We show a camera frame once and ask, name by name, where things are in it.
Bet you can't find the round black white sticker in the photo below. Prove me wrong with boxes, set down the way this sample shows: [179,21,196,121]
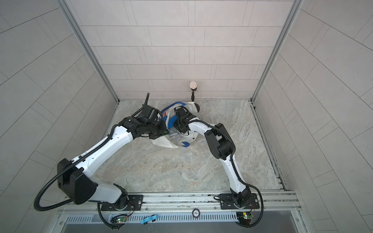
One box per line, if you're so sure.
[192,208,201,218]

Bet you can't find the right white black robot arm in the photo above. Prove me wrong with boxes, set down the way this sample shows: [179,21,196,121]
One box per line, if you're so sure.
[173,106,251,208]

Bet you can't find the aluminium rail frame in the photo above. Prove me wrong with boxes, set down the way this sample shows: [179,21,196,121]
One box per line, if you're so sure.
[52,190,303,230]

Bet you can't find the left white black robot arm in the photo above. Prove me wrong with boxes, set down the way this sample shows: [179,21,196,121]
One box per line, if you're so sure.
[57,105,168,210]

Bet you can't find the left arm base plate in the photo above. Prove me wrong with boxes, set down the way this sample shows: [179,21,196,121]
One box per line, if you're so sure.
[101,195,144,211]

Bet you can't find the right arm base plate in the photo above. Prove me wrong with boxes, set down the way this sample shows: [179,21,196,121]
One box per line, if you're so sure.
[214,193,260,210]

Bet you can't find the blue tape strip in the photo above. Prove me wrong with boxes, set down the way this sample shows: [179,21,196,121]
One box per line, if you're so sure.
[140,214,159,225]

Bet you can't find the left green circuit board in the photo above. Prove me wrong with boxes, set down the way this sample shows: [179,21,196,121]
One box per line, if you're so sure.
[110,214,128,224]

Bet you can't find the green circuit board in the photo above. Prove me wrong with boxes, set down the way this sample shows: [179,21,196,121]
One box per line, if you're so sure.
[236,212,254,226]
[110,214,128,224]

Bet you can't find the right black corrugated cable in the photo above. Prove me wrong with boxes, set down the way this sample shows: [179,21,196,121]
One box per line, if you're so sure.
[186,119,264,228]

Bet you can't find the right green circuit board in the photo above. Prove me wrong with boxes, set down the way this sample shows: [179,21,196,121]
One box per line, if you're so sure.
[236,212,254,226]

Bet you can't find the black stand with round head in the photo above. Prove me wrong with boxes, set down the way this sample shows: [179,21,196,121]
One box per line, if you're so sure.
[189,81,200,112]

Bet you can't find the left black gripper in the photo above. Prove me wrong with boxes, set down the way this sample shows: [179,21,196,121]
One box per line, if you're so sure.
[145,119,172,139]

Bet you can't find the white canvas bag blue handles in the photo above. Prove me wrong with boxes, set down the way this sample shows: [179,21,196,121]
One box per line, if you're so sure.
[150,102,200,149]

